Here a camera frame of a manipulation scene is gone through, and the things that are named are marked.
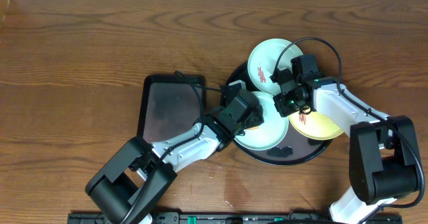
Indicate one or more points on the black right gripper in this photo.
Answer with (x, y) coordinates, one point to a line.
(280, 102)

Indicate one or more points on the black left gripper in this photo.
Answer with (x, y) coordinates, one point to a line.
(232, 92)

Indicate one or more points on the yellow green scrubbing sponge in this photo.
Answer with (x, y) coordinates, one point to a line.
(253, 128)

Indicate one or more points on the light green plate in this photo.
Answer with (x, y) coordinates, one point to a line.
(261, 63)
(268, 134)

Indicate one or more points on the yellow plate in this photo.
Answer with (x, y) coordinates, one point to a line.
(315, 125)

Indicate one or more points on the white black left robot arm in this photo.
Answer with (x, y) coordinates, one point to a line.
(133, 181)

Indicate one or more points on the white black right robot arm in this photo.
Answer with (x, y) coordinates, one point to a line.
(384, 160)

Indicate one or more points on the round black serving tray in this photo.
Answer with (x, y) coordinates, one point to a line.
(295, 148)

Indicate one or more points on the black rectangular water tray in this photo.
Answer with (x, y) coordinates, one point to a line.
(169, 106)

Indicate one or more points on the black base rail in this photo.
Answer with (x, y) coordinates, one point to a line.
(195, 218)

